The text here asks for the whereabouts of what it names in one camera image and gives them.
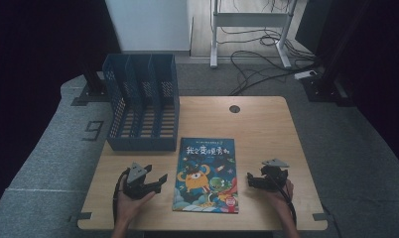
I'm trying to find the blue plastic file rack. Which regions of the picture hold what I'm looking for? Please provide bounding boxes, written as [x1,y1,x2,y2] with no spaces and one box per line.
[101,53,181,153]

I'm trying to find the white metal desk frame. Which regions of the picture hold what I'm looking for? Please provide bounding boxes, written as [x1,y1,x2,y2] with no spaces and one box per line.
[209,0,298,69]

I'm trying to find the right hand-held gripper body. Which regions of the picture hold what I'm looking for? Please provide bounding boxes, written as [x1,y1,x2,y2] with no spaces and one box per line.
[258,158,290,192]

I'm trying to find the white panel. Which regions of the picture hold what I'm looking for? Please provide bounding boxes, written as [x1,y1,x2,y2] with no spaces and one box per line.
[104,0,195,54]

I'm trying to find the black floor cables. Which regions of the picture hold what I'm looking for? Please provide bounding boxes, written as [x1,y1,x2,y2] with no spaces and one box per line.
[216,0,322,97]

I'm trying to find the blue cartoon picture book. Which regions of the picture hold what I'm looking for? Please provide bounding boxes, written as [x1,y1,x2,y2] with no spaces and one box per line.
[172,137,240,214]

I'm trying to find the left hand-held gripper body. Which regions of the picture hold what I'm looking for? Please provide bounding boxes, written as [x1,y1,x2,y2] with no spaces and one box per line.
[122,162,163,200]

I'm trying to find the person's right hand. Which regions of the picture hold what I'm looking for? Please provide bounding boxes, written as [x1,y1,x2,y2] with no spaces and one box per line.
[264,178,295,216]

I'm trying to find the white power strip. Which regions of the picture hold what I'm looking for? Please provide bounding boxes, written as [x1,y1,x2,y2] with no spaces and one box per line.
[293,69,319,80]

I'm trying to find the black stand with base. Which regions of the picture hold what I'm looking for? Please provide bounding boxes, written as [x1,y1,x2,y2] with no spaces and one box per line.
[301,0,354,107]
[69,60,110,107]

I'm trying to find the right hand-held gripper cable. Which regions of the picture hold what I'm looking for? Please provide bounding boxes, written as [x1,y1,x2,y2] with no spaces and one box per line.
[269,174,298,228]

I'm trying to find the person's left hand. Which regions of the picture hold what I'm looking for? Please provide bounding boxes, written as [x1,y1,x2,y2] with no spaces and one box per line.
[115,183,156,226]

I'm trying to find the hand-held gripper cable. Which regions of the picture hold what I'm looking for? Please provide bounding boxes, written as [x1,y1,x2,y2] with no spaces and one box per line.
[111,167,131,225]
[269,174,298,228]

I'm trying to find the left hand-held gripper cable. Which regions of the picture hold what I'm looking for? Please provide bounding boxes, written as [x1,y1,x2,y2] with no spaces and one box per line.
[111,167,131,225]

